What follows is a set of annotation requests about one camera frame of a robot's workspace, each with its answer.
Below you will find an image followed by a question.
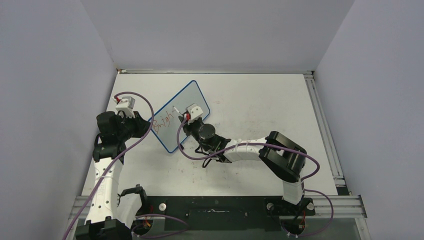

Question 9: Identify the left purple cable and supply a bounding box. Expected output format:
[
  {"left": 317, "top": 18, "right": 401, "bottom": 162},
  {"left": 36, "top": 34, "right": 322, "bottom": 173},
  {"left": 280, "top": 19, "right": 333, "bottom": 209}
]
[{"left": 62, "top": 91, "right": 155, "bottom": 240}]

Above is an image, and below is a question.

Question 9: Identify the blue framed whiteboard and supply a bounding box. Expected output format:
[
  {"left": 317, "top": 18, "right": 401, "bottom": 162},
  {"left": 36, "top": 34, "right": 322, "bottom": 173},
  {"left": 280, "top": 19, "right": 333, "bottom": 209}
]
[{"left": 152, "top": 80, "right": 211, "bottom": 154}]

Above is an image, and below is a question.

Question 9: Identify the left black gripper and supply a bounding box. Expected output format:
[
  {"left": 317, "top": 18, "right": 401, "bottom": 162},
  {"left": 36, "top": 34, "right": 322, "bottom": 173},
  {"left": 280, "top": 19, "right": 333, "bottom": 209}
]
[{"left": 116, "top": 111, "right": 152, "bottom": 142}]

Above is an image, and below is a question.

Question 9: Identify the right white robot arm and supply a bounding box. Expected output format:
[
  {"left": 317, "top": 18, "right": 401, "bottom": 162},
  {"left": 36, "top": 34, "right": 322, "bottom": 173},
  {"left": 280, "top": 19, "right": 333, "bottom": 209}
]
[{"left": 177, "top": 114, "right": 320, "bottom": 216}]

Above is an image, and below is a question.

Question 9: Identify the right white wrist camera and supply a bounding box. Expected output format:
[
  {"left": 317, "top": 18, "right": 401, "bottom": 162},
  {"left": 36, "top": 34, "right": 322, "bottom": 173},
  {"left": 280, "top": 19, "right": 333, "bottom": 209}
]
[{"left": 186, "top": 103, "right": 204, "bottom": 125}]

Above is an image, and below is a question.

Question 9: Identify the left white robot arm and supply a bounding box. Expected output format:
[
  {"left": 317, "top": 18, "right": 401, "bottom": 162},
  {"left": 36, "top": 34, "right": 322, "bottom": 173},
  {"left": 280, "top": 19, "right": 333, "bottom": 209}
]
[{"left": 75, "top": 110, "right": 151, "bottom": 240}]

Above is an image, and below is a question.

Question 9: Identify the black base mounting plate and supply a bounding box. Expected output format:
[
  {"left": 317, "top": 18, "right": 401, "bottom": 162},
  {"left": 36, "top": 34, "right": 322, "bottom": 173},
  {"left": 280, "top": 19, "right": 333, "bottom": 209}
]
[{"left": 137, "top": 196, "right": 316, "bottom": 232}]

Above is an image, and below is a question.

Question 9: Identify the aluminium frame rail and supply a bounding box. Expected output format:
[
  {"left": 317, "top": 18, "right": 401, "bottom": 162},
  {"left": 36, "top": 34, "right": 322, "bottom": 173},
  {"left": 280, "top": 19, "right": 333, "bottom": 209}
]
[
  {"left": 303, "top": 71, "right": 347, "bottom": 188},
  {"left": 68, "top": 195, "right": 368, "bottom": 220}
]

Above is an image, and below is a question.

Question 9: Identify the aluminium frame rail front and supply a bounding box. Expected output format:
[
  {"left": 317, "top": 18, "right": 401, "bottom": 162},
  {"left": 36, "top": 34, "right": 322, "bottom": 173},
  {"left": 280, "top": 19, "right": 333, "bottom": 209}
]
[{"left": 68, "top": 195, "right": 368, "bottom": 220}]

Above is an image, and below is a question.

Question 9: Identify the aluminium frame rail right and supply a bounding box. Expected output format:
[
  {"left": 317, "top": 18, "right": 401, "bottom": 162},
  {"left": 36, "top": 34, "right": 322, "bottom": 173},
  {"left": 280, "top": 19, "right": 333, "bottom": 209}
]
[{"left": 303, "top": 71, "right": 347, "bottom": 188}]

